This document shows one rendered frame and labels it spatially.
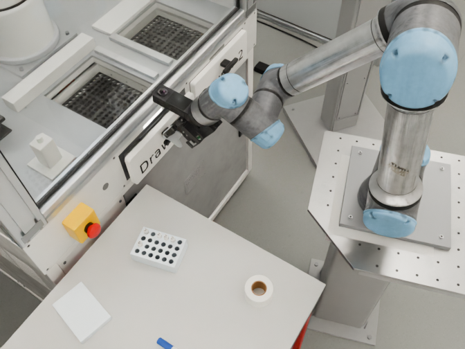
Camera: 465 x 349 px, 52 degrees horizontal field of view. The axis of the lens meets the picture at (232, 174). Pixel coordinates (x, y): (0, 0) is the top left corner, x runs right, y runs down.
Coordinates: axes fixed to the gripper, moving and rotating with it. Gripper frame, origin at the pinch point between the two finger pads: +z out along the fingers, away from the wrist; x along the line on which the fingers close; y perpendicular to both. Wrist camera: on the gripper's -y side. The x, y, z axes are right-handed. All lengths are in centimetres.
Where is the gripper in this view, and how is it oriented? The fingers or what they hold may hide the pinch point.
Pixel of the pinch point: (167, 130)
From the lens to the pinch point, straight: 133.1
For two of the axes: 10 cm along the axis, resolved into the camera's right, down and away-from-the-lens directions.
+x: 5.4, -6.9, 4.8
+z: -4.7, 2.2, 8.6
